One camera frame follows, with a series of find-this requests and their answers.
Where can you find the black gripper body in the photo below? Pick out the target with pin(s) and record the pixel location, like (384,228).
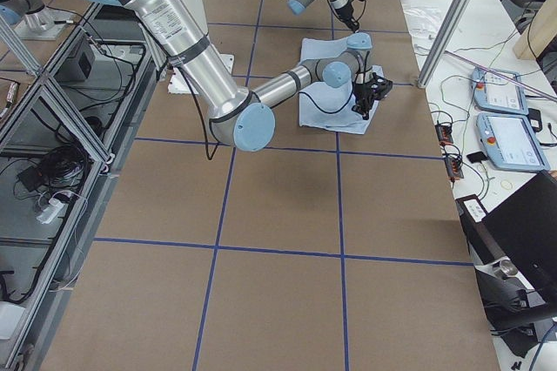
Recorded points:
(362,92)
(347,13)

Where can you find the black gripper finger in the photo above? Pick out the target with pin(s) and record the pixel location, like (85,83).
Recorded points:
(363,108)
(352,24)

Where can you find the light blue shirt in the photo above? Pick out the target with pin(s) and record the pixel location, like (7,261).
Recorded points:
(321,106)

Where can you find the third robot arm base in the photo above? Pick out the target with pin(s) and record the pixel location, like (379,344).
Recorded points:
(31,19)

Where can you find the clear plastic bag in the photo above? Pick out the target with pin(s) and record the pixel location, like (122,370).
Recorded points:
(423,21)

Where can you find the metal reacher stick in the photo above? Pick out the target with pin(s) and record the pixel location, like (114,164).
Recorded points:
(527,87)

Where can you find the upper blue teach pendant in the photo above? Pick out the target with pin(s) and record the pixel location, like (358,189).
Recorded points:
(491,93)

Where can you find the blue teach pendant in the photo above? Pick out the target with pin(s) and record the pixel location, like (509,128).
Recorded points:
(491,93)
(509,142)

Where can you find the lower blue teach pendant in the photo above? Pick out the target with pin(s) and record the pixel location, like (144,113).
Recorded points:
(509,142)

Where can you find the black laptop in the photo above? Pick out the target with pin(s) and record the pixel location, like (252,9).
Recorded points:
(522,228)

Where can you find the white power strip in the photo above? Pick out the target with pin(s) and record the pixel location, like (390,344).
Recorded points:
(55,209)

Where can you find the aluminium frame post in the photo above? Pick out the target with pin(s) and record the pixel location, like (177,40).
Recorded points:
(447,28)

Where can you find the aluminium frame rack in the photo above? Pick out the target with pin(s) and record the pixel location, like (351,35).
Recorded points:
(70,109)

